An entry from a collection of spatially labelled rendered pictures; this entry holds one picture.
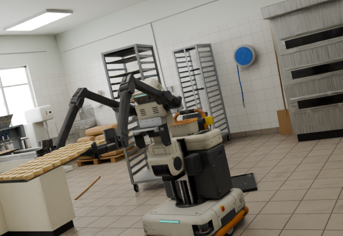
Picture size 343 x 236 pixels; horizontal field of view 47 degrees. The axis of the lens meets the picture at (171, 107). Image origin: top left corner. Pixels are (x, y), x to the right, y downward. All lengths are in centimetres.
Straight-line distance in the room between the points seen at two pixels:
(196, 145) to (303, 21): 327
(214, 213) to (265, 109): 441
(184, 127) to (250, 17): 429
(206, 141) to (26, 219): 225
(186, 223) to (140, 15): 591
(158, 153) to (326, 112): 342
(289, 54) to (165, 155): 340
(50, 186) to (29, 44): 554
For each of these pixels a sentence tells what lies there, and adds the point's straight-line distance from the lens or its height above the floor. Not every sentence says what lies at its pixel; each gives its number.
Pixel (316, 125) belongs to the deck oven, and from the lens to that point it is 600.
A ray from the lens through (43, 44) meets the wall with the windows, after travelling 960.
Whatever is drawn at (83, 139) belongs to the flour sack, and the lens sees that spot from 837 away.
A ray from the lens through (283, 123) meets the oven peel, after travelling 688.
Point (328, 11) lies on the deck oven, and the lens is 584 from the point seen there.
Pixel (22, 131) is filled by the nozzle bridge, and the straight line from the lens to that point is 495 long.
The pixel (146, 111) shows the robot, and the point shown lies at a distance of 297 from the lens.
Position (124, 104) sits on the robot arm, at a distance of 237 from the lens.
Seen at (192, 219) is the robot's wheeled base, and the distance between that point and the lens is 295.
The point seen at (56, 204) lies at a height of 31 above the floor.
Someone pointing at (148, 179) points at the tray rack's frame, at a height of 15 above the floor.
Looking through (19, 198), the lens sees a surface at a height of 44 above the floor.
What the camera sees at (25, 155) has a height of 87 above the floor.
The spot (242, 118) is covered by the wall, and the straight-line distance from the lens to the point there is 739.
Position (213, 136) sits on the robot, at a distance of 312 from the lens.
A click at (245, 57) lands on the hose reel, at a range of 708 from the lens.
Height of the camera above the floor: 125
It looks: 3 degrees down
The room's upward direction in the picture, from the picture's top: 13 degrees counter-clockwise
